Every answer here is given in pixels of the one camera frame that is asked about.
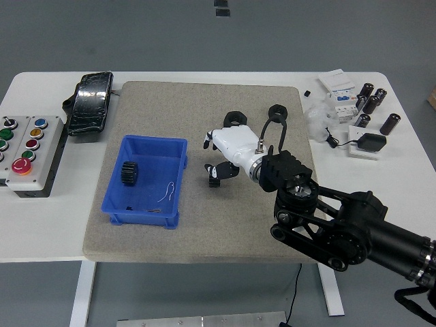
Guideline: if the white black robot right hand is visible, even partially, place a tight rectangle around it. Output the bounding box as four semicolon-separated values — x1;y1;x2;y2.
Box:
203;124;266;181

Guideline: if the large black gear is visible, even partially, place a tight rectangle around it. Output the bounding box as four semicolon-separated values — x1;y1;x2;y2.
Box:
121;161;139;187

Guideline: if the large black hex nut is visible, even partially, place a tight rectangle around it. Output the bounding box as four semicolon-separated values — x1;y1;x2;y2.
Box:
223;110;247;127

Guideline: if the small black hex nut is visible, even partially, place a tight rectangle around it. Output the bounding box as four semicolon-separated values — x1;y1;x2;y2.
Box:
268;104;290;120

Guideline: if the grey emergency-stop button box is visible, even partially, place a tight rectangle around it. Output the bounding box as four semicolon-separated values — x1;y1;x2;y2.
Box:
5;116;65;191

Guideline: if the black button box base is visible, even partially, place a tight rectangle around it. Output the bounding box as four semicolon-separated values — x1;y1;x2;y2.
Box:
0;127;68;199

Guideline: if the brown cardboard box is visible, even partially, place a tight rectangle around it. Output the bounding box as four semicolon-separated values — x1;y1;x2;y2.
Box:
425;84;436;110

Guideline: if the crumpled clear plastic bag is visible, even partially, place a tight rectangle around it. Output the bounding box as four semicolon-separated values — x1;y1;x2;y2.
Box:
304;101;338;142

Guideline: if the blue plastic bin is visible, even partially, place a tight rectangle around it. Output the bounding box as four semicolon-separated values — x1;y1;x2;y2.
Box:
101;134;189;230

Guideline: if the white thread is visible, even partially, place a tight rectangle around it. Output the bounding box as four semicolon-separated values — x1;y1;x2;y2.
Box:
157;181;175;202

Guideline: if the grey-brown foam mat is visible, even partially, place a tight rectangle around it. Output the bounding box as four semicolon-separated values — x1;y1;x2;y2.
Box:
82;80;333;264

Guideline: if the white circuit breaker blue label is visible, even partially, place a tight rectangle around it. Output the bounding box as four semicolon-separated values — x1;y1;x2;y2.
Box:
325;87;359;126

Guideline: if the black power adapter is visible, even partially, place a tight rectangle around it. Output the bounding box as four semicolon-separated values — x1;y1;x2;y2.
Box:
356;133;388;153

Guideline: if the black tape-wrapped device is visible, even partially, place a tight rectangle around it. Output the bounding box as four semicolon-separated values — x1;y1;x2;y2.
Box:
61;71;114;137

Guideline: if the silver metal floor plate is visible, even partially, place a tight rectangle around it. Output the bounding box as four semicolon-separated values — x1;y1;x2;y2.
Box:
116;311;287;327

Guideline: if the white table leg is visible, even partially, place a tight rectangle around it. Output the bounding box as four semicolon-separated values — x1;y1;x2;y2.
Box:
318;267;345;317
69;261;97;327

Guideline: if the black adapter cable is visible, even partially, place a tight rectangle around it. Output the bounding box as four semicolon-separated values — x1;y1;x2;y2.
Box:
325;126;360;149

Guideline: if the black hanging power cable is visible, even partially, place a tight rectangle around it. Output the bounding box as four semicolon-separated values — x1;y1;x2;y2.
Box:
279;262;303;327

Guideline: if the grey selector switch button box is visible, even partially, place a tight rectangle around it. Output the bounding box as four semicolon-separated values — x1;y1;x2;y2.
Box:
0;115;32;180

